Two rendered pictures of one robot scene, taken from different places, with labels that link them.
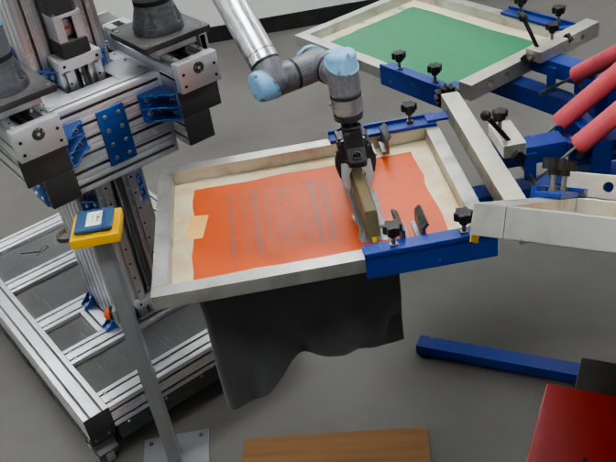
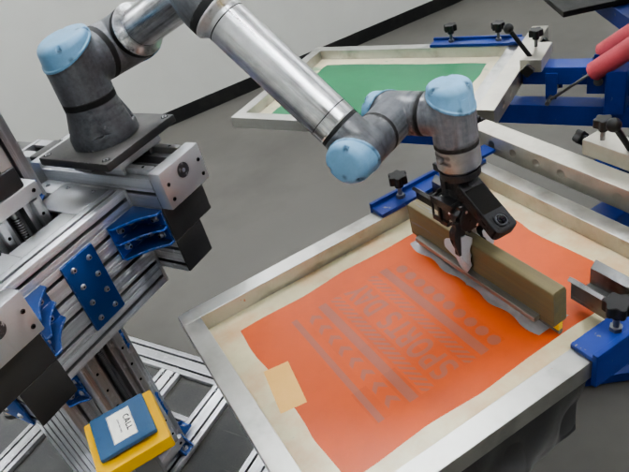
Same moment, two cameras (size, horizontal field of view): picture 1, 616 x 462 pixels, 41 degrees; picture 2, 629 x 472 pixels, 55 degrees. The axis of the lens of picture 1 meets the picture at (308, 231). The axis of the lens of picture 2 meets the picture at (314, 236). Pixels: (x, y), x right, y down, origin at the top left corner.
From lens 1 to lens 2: 1.19 m
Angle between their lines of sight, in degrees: 16
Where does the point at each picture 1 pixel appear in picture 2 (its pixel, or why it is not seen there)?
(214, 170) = (253, 294)
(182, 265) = (311, 460)
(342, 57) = (461, 87)
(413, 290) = not seen: hidden behind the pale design
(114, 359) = not seen: outside the picture
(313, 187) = (399, 277)
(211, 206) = (282, 347)
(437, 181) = (544, 225)
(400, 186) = (504, 243)
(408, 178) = not seen: hidden behind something
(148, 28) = (96, 138)
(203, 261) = (339, 441)
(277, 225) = (397, 346)
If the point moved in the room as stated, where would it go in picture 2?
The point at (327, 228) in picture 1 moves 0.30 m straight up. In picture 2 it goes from (471, 329) to (456, 186)
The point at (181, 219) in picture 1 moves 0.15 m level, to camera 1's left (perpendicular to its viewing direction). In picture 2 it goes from (254, 380) to (177, 424)
